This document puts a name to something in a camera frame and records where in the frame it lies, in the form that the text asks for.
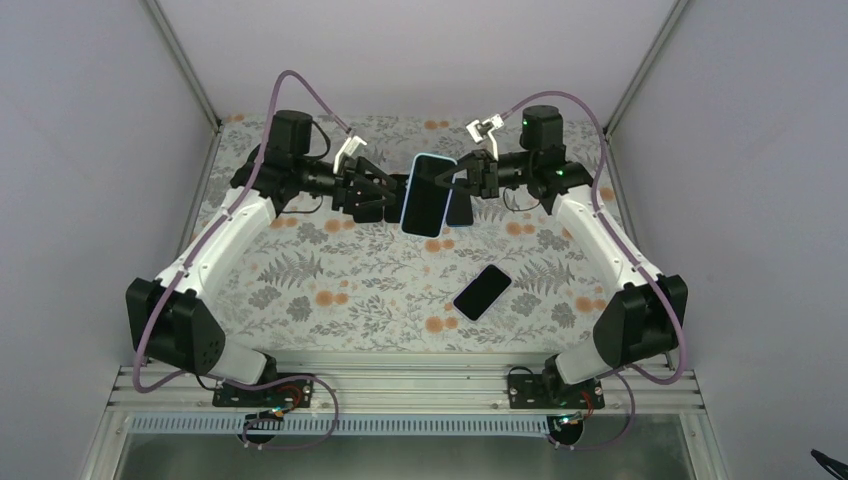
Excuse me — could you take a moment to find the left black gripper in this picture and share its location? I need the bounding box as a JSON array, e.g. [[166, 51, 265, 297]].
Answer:
[[294, 155, 396, 214]]

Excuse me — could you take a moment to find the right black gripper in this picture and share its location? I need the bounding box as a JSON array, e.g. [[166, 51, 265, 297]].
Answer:
[[434, 148, 536, 198]]

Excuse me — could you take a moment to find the black smartphone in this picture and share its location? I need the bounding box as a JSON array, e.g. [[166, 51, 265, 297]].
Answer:
[[445, 190, 474, 227]]

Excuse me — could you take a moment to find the black phone case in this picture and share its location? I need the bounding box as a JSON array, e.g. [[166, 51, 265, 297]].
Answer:
[[383, 174, 408, 224], [353, 207, 384, 224]]

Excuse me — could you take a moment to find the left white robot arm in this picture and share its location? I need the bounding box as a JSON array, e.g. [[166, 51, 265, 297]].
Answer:
[[126, 110, 399, 405]]

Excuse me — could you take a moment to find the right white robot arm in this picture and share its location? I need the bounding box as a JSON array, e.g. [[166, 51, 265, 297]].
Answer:
[[435, 105, 688, 407]]

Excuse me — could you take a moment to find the smartphone in clear case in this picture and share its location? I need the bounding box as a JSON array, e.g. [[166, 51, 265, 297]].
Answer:
[[452, 264, 513, 322]]

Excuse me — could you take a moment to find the floral patterned table mat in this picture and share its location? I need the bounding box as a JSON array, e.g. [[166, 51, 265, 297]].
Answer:
[[173, 113, 657, 355]]

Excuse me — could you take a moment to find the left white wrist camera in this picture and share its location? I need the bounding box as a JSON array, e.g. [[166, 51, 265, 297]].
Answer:
[[332, 133, 367, 174]]

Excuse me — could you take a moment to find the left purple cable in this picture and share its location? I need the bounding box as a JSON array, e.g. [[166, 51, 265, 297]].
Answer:
[[132, 70, 352, 452]]

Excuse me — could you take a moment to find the purple cable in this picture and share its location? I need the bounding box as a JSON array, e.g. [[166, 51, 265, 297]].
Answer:
[[499, 91, 688, 452], [132, 70, 352, 452]]

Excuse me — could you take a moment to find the left aluminium frame post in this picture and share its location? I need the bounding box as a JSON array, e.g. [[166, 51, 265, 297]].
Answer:
[[141, 0, 222, 132]]

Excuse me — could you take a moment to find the aluminium frame post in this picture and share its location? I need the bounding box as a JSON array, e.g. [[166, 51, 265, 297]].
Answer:
[[141, 0, 222, 132], [606, 0, 690, 136]]

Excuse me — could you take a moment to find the aluminium mounting rail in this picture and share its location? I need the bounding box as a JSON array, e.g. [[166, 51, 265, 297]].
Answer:
[[107, 351, 705, 415]]

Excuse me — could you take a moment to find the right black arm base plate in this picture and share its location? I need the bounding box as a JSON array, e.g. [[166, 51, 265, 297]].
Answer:
[[506, 366, 605, 410]]

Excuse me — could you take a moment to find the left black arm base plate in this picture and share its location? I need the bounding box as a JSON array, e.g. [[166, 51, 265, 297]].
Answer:
[[212, 373, 314, 410]]

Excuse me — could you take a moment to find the slotted grey cable duct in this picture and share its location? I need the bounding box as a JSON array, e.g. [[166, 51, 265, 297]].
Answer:
[[127, 412, 549, 437]]

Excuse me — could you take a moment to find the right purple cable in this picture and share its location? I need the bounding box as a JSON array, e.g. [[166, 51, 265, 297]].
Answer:
[[499, 91, 688, 452]]

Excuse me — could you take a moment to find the right aluminium frame post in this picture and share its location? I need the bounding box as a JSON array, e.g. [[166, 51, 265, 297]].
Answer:
[[606, 0, 690, 136]]

